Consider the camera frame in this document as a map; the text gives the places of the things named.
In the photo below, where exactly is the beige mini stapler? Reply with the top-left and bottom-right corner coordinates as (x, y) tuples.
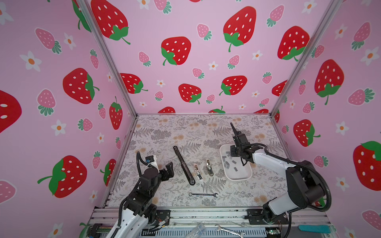
(206, 160), (214, 177)

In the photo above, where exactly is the black stapler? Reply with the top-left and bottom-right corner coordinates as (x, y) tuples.
(173, 146), (195, 185)

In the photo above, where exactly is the pink mini stapler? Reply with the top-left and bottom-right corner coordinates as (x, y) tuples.
(193, 164), (203, 181)

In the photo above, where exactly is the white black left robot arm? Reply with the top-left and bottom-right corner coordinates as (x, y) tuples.
(107, 152), (174, 238)

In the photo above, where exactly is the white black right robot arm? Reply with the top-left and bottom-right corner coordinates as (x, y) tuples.
(229, 123), (332, 224)

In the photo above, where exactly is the silver combination wrench on table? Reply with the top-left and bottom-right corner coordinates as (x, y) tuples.
(189, 192), (218, 198)

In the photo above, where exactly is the clear plastic bag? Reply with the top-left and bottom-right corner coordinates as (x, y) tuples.
(185, 224), (206, 238)

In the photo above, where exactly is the silver wrench on rail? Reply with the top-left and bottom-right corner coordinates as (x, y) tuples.
(215, 224), (245, 238)

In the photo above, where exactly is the teal tool handle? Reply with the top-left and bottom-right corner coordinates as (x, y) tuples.
(298, 225), (331, 234)

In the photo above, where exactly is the aluminium right rear corner post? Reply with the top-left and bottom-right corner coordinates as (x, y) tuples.
(269, 0), (342, 119)

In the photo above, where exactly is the aluminium corner post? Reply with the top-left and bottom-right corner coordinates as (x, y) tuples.
(78, 1), (137, 118)
(269, 0), (342, 119)

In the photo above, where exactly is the aluminium left rear corner post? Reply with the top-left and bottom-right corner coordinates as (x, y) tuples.
(78, 1), (137, 118)

